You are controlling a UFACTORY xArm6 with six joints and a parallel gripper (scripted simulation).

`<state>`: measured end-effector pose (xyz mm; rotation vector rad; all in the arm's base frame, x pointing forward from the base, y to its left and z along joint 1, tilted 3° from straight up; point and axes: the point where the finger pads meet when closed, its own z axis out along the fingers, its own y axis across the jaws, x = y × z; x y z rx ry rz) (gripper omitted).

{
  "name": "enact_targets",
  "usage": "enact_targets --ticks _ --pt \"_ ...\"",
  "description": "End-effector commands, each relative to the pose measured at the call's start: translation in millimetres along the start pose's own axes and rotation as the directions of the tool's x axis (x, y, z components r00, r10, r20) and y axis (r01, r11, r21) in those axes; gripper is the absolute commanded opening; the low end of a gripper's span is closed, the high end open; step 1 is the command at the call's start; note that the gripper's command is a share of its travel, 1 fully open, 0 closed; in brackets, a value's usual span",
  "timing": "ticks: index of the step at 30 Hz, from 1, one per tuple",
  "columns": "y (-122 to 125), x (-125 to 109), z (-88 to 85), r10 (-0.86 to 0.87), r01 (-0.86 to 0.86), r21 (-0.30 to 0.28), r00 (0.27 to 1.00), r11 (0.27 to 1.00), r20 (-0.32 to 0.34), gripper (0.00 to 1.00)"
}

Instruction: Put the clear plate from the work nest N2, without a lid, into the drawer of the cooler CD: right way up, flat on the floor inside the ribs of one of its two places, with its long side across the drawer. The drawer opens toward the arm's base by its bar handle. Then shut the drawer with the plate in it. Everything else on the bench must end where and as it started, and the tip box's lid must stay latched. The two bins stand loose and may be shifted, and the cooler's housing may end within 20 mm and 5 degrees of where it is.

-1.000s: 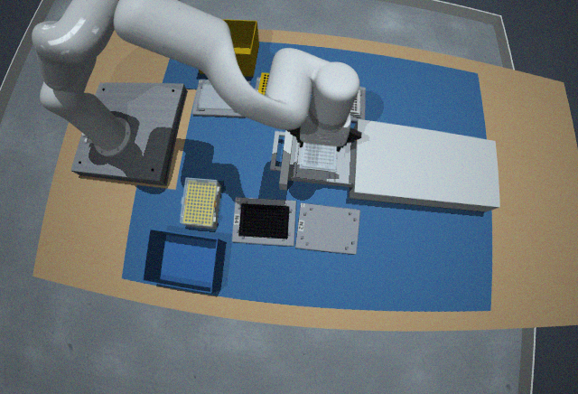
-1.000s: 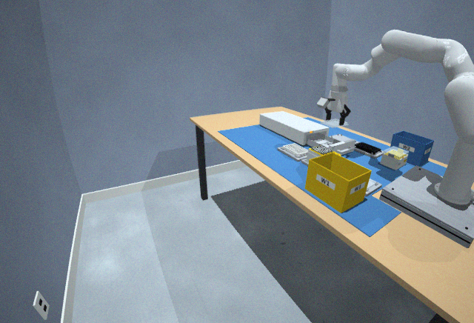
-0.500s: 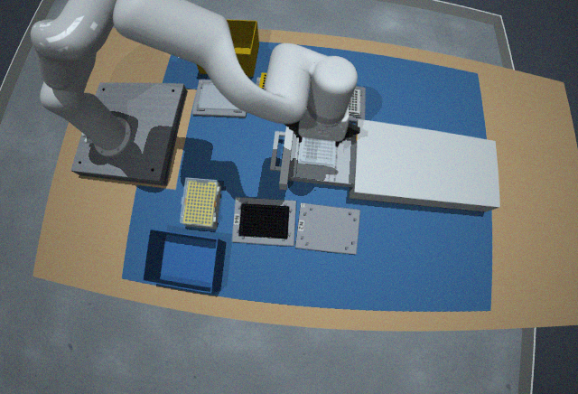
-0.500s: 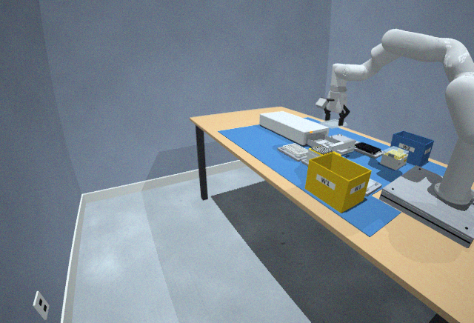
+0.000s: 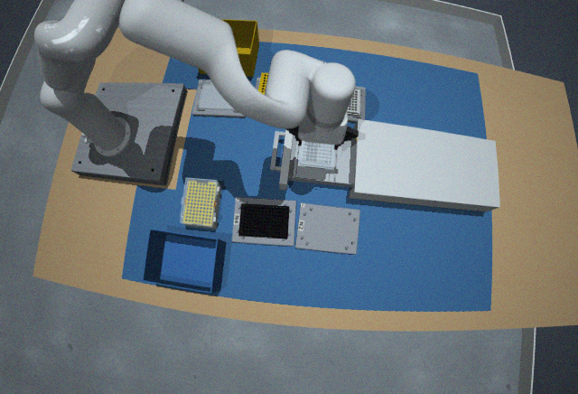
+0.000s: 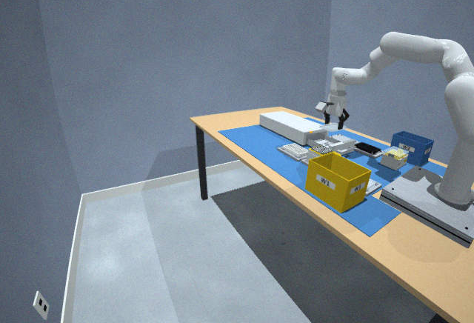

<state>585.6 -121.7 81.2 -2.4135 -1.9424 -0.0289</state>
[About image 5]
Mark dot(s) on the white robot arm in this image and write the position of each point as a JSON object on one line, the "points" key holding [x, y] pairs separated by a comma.
{"points": [[67, 49]]}

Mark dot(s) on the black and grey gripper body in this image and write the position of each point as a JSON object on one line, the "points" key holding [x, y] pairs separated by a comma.
{"points": [[309, 132]]}

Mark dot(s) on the blue bench mat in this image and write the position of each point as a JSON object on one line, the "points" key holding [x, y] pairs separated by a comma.
{"points": [[409, 258]]}

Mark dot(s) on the blue open-top bin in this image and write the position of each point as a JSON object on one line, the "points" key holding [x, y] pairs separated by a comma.
{"points": [[189, 261]]}

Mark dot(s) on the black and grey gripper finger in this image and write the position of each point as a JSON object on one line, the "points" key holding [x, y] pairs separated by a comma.
{"points": [[350, 133], [294, 131]]}

